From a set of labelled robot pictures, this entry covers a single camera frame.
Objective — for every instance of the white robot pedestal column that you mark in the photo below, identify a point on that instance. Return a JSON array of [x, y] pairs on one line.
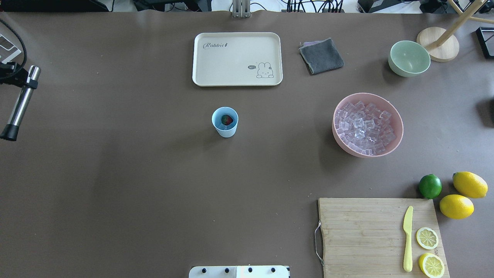
[[247, 271]]

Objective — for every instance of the wooden cup tree stand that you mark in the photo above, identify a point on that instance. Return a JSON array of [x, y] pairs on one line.
[[440, 43]]

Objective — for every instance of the small blue plastic cup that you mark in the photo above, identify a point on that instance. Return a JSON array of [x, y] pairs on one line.
[[225, 131]]

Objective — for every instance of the yellow plastic knife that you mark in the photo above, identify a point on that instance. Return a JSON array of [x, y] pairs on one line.
[[407, 228]]

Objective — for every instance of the wooden cutting board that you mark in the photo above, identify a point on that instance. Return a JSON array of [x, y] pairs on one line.
[[364, 237]]

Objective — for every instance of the grey folded cloth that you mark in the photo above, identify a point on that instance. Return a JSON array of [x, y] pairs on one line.
[[321, 56]]

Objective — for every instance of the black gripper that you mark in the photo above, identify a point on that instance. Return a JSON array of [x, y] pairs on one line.
[[11, 74]]

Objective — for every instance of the pink bowl of ice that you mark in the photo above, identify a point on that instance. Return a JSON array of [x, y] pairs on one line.
[[366, 125]]

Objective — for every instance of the green ceramic bowl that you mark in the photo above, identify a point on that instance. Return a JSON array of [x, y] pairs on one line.
[[408, 59]]

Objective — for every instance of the red strawberry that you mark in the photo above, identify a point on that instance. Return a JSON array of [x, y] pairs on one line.
[[226, 120]]

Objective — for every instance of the yellow lemon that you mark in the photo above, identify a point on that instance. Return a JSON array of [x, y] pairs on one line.
[[456, 206], [470, 185]]

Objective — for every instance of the green lime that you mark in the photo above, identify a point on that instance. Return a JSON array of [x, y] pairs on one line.
[[430, 186]]

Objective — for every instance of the lemon slice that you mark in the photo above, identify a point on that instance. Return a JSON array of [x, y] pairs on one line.
[[427, 238], [431, 265]]

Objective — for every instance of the cream rabbit serving tray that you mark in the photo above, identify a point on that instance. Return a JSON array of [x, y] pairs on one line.
[[237, 59]]

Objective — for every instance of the steel muddler black tip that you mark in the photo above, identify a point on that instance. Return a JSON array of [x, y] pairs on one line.
[[11, 130]]

